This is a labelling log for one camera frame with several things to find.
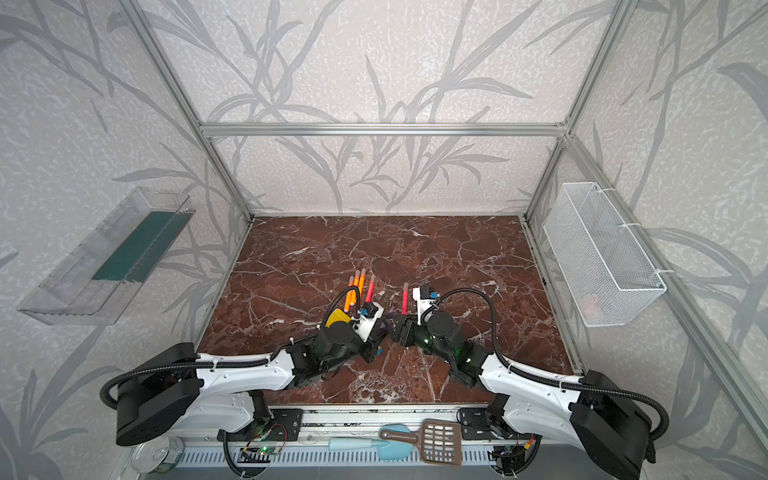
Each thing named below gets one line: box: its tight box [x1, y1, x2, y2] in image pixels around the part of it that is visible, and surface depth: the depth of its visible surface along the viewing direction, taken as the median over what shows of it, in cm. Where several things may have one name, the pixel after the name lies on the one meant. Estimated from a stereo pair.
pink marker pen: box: [401, 282, 409, 315], surface depth 98 cm
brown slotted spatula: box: [380, 418, 462, 465], surface depth 73 cm
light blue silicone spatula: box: [328, 423, 414, 460], surface depth 72 cm
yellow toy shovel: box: [325, 308, 351, 328], surface depth 94 cm
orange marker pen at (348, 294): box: [344, 276, 354, 313], surface depth 98 cm
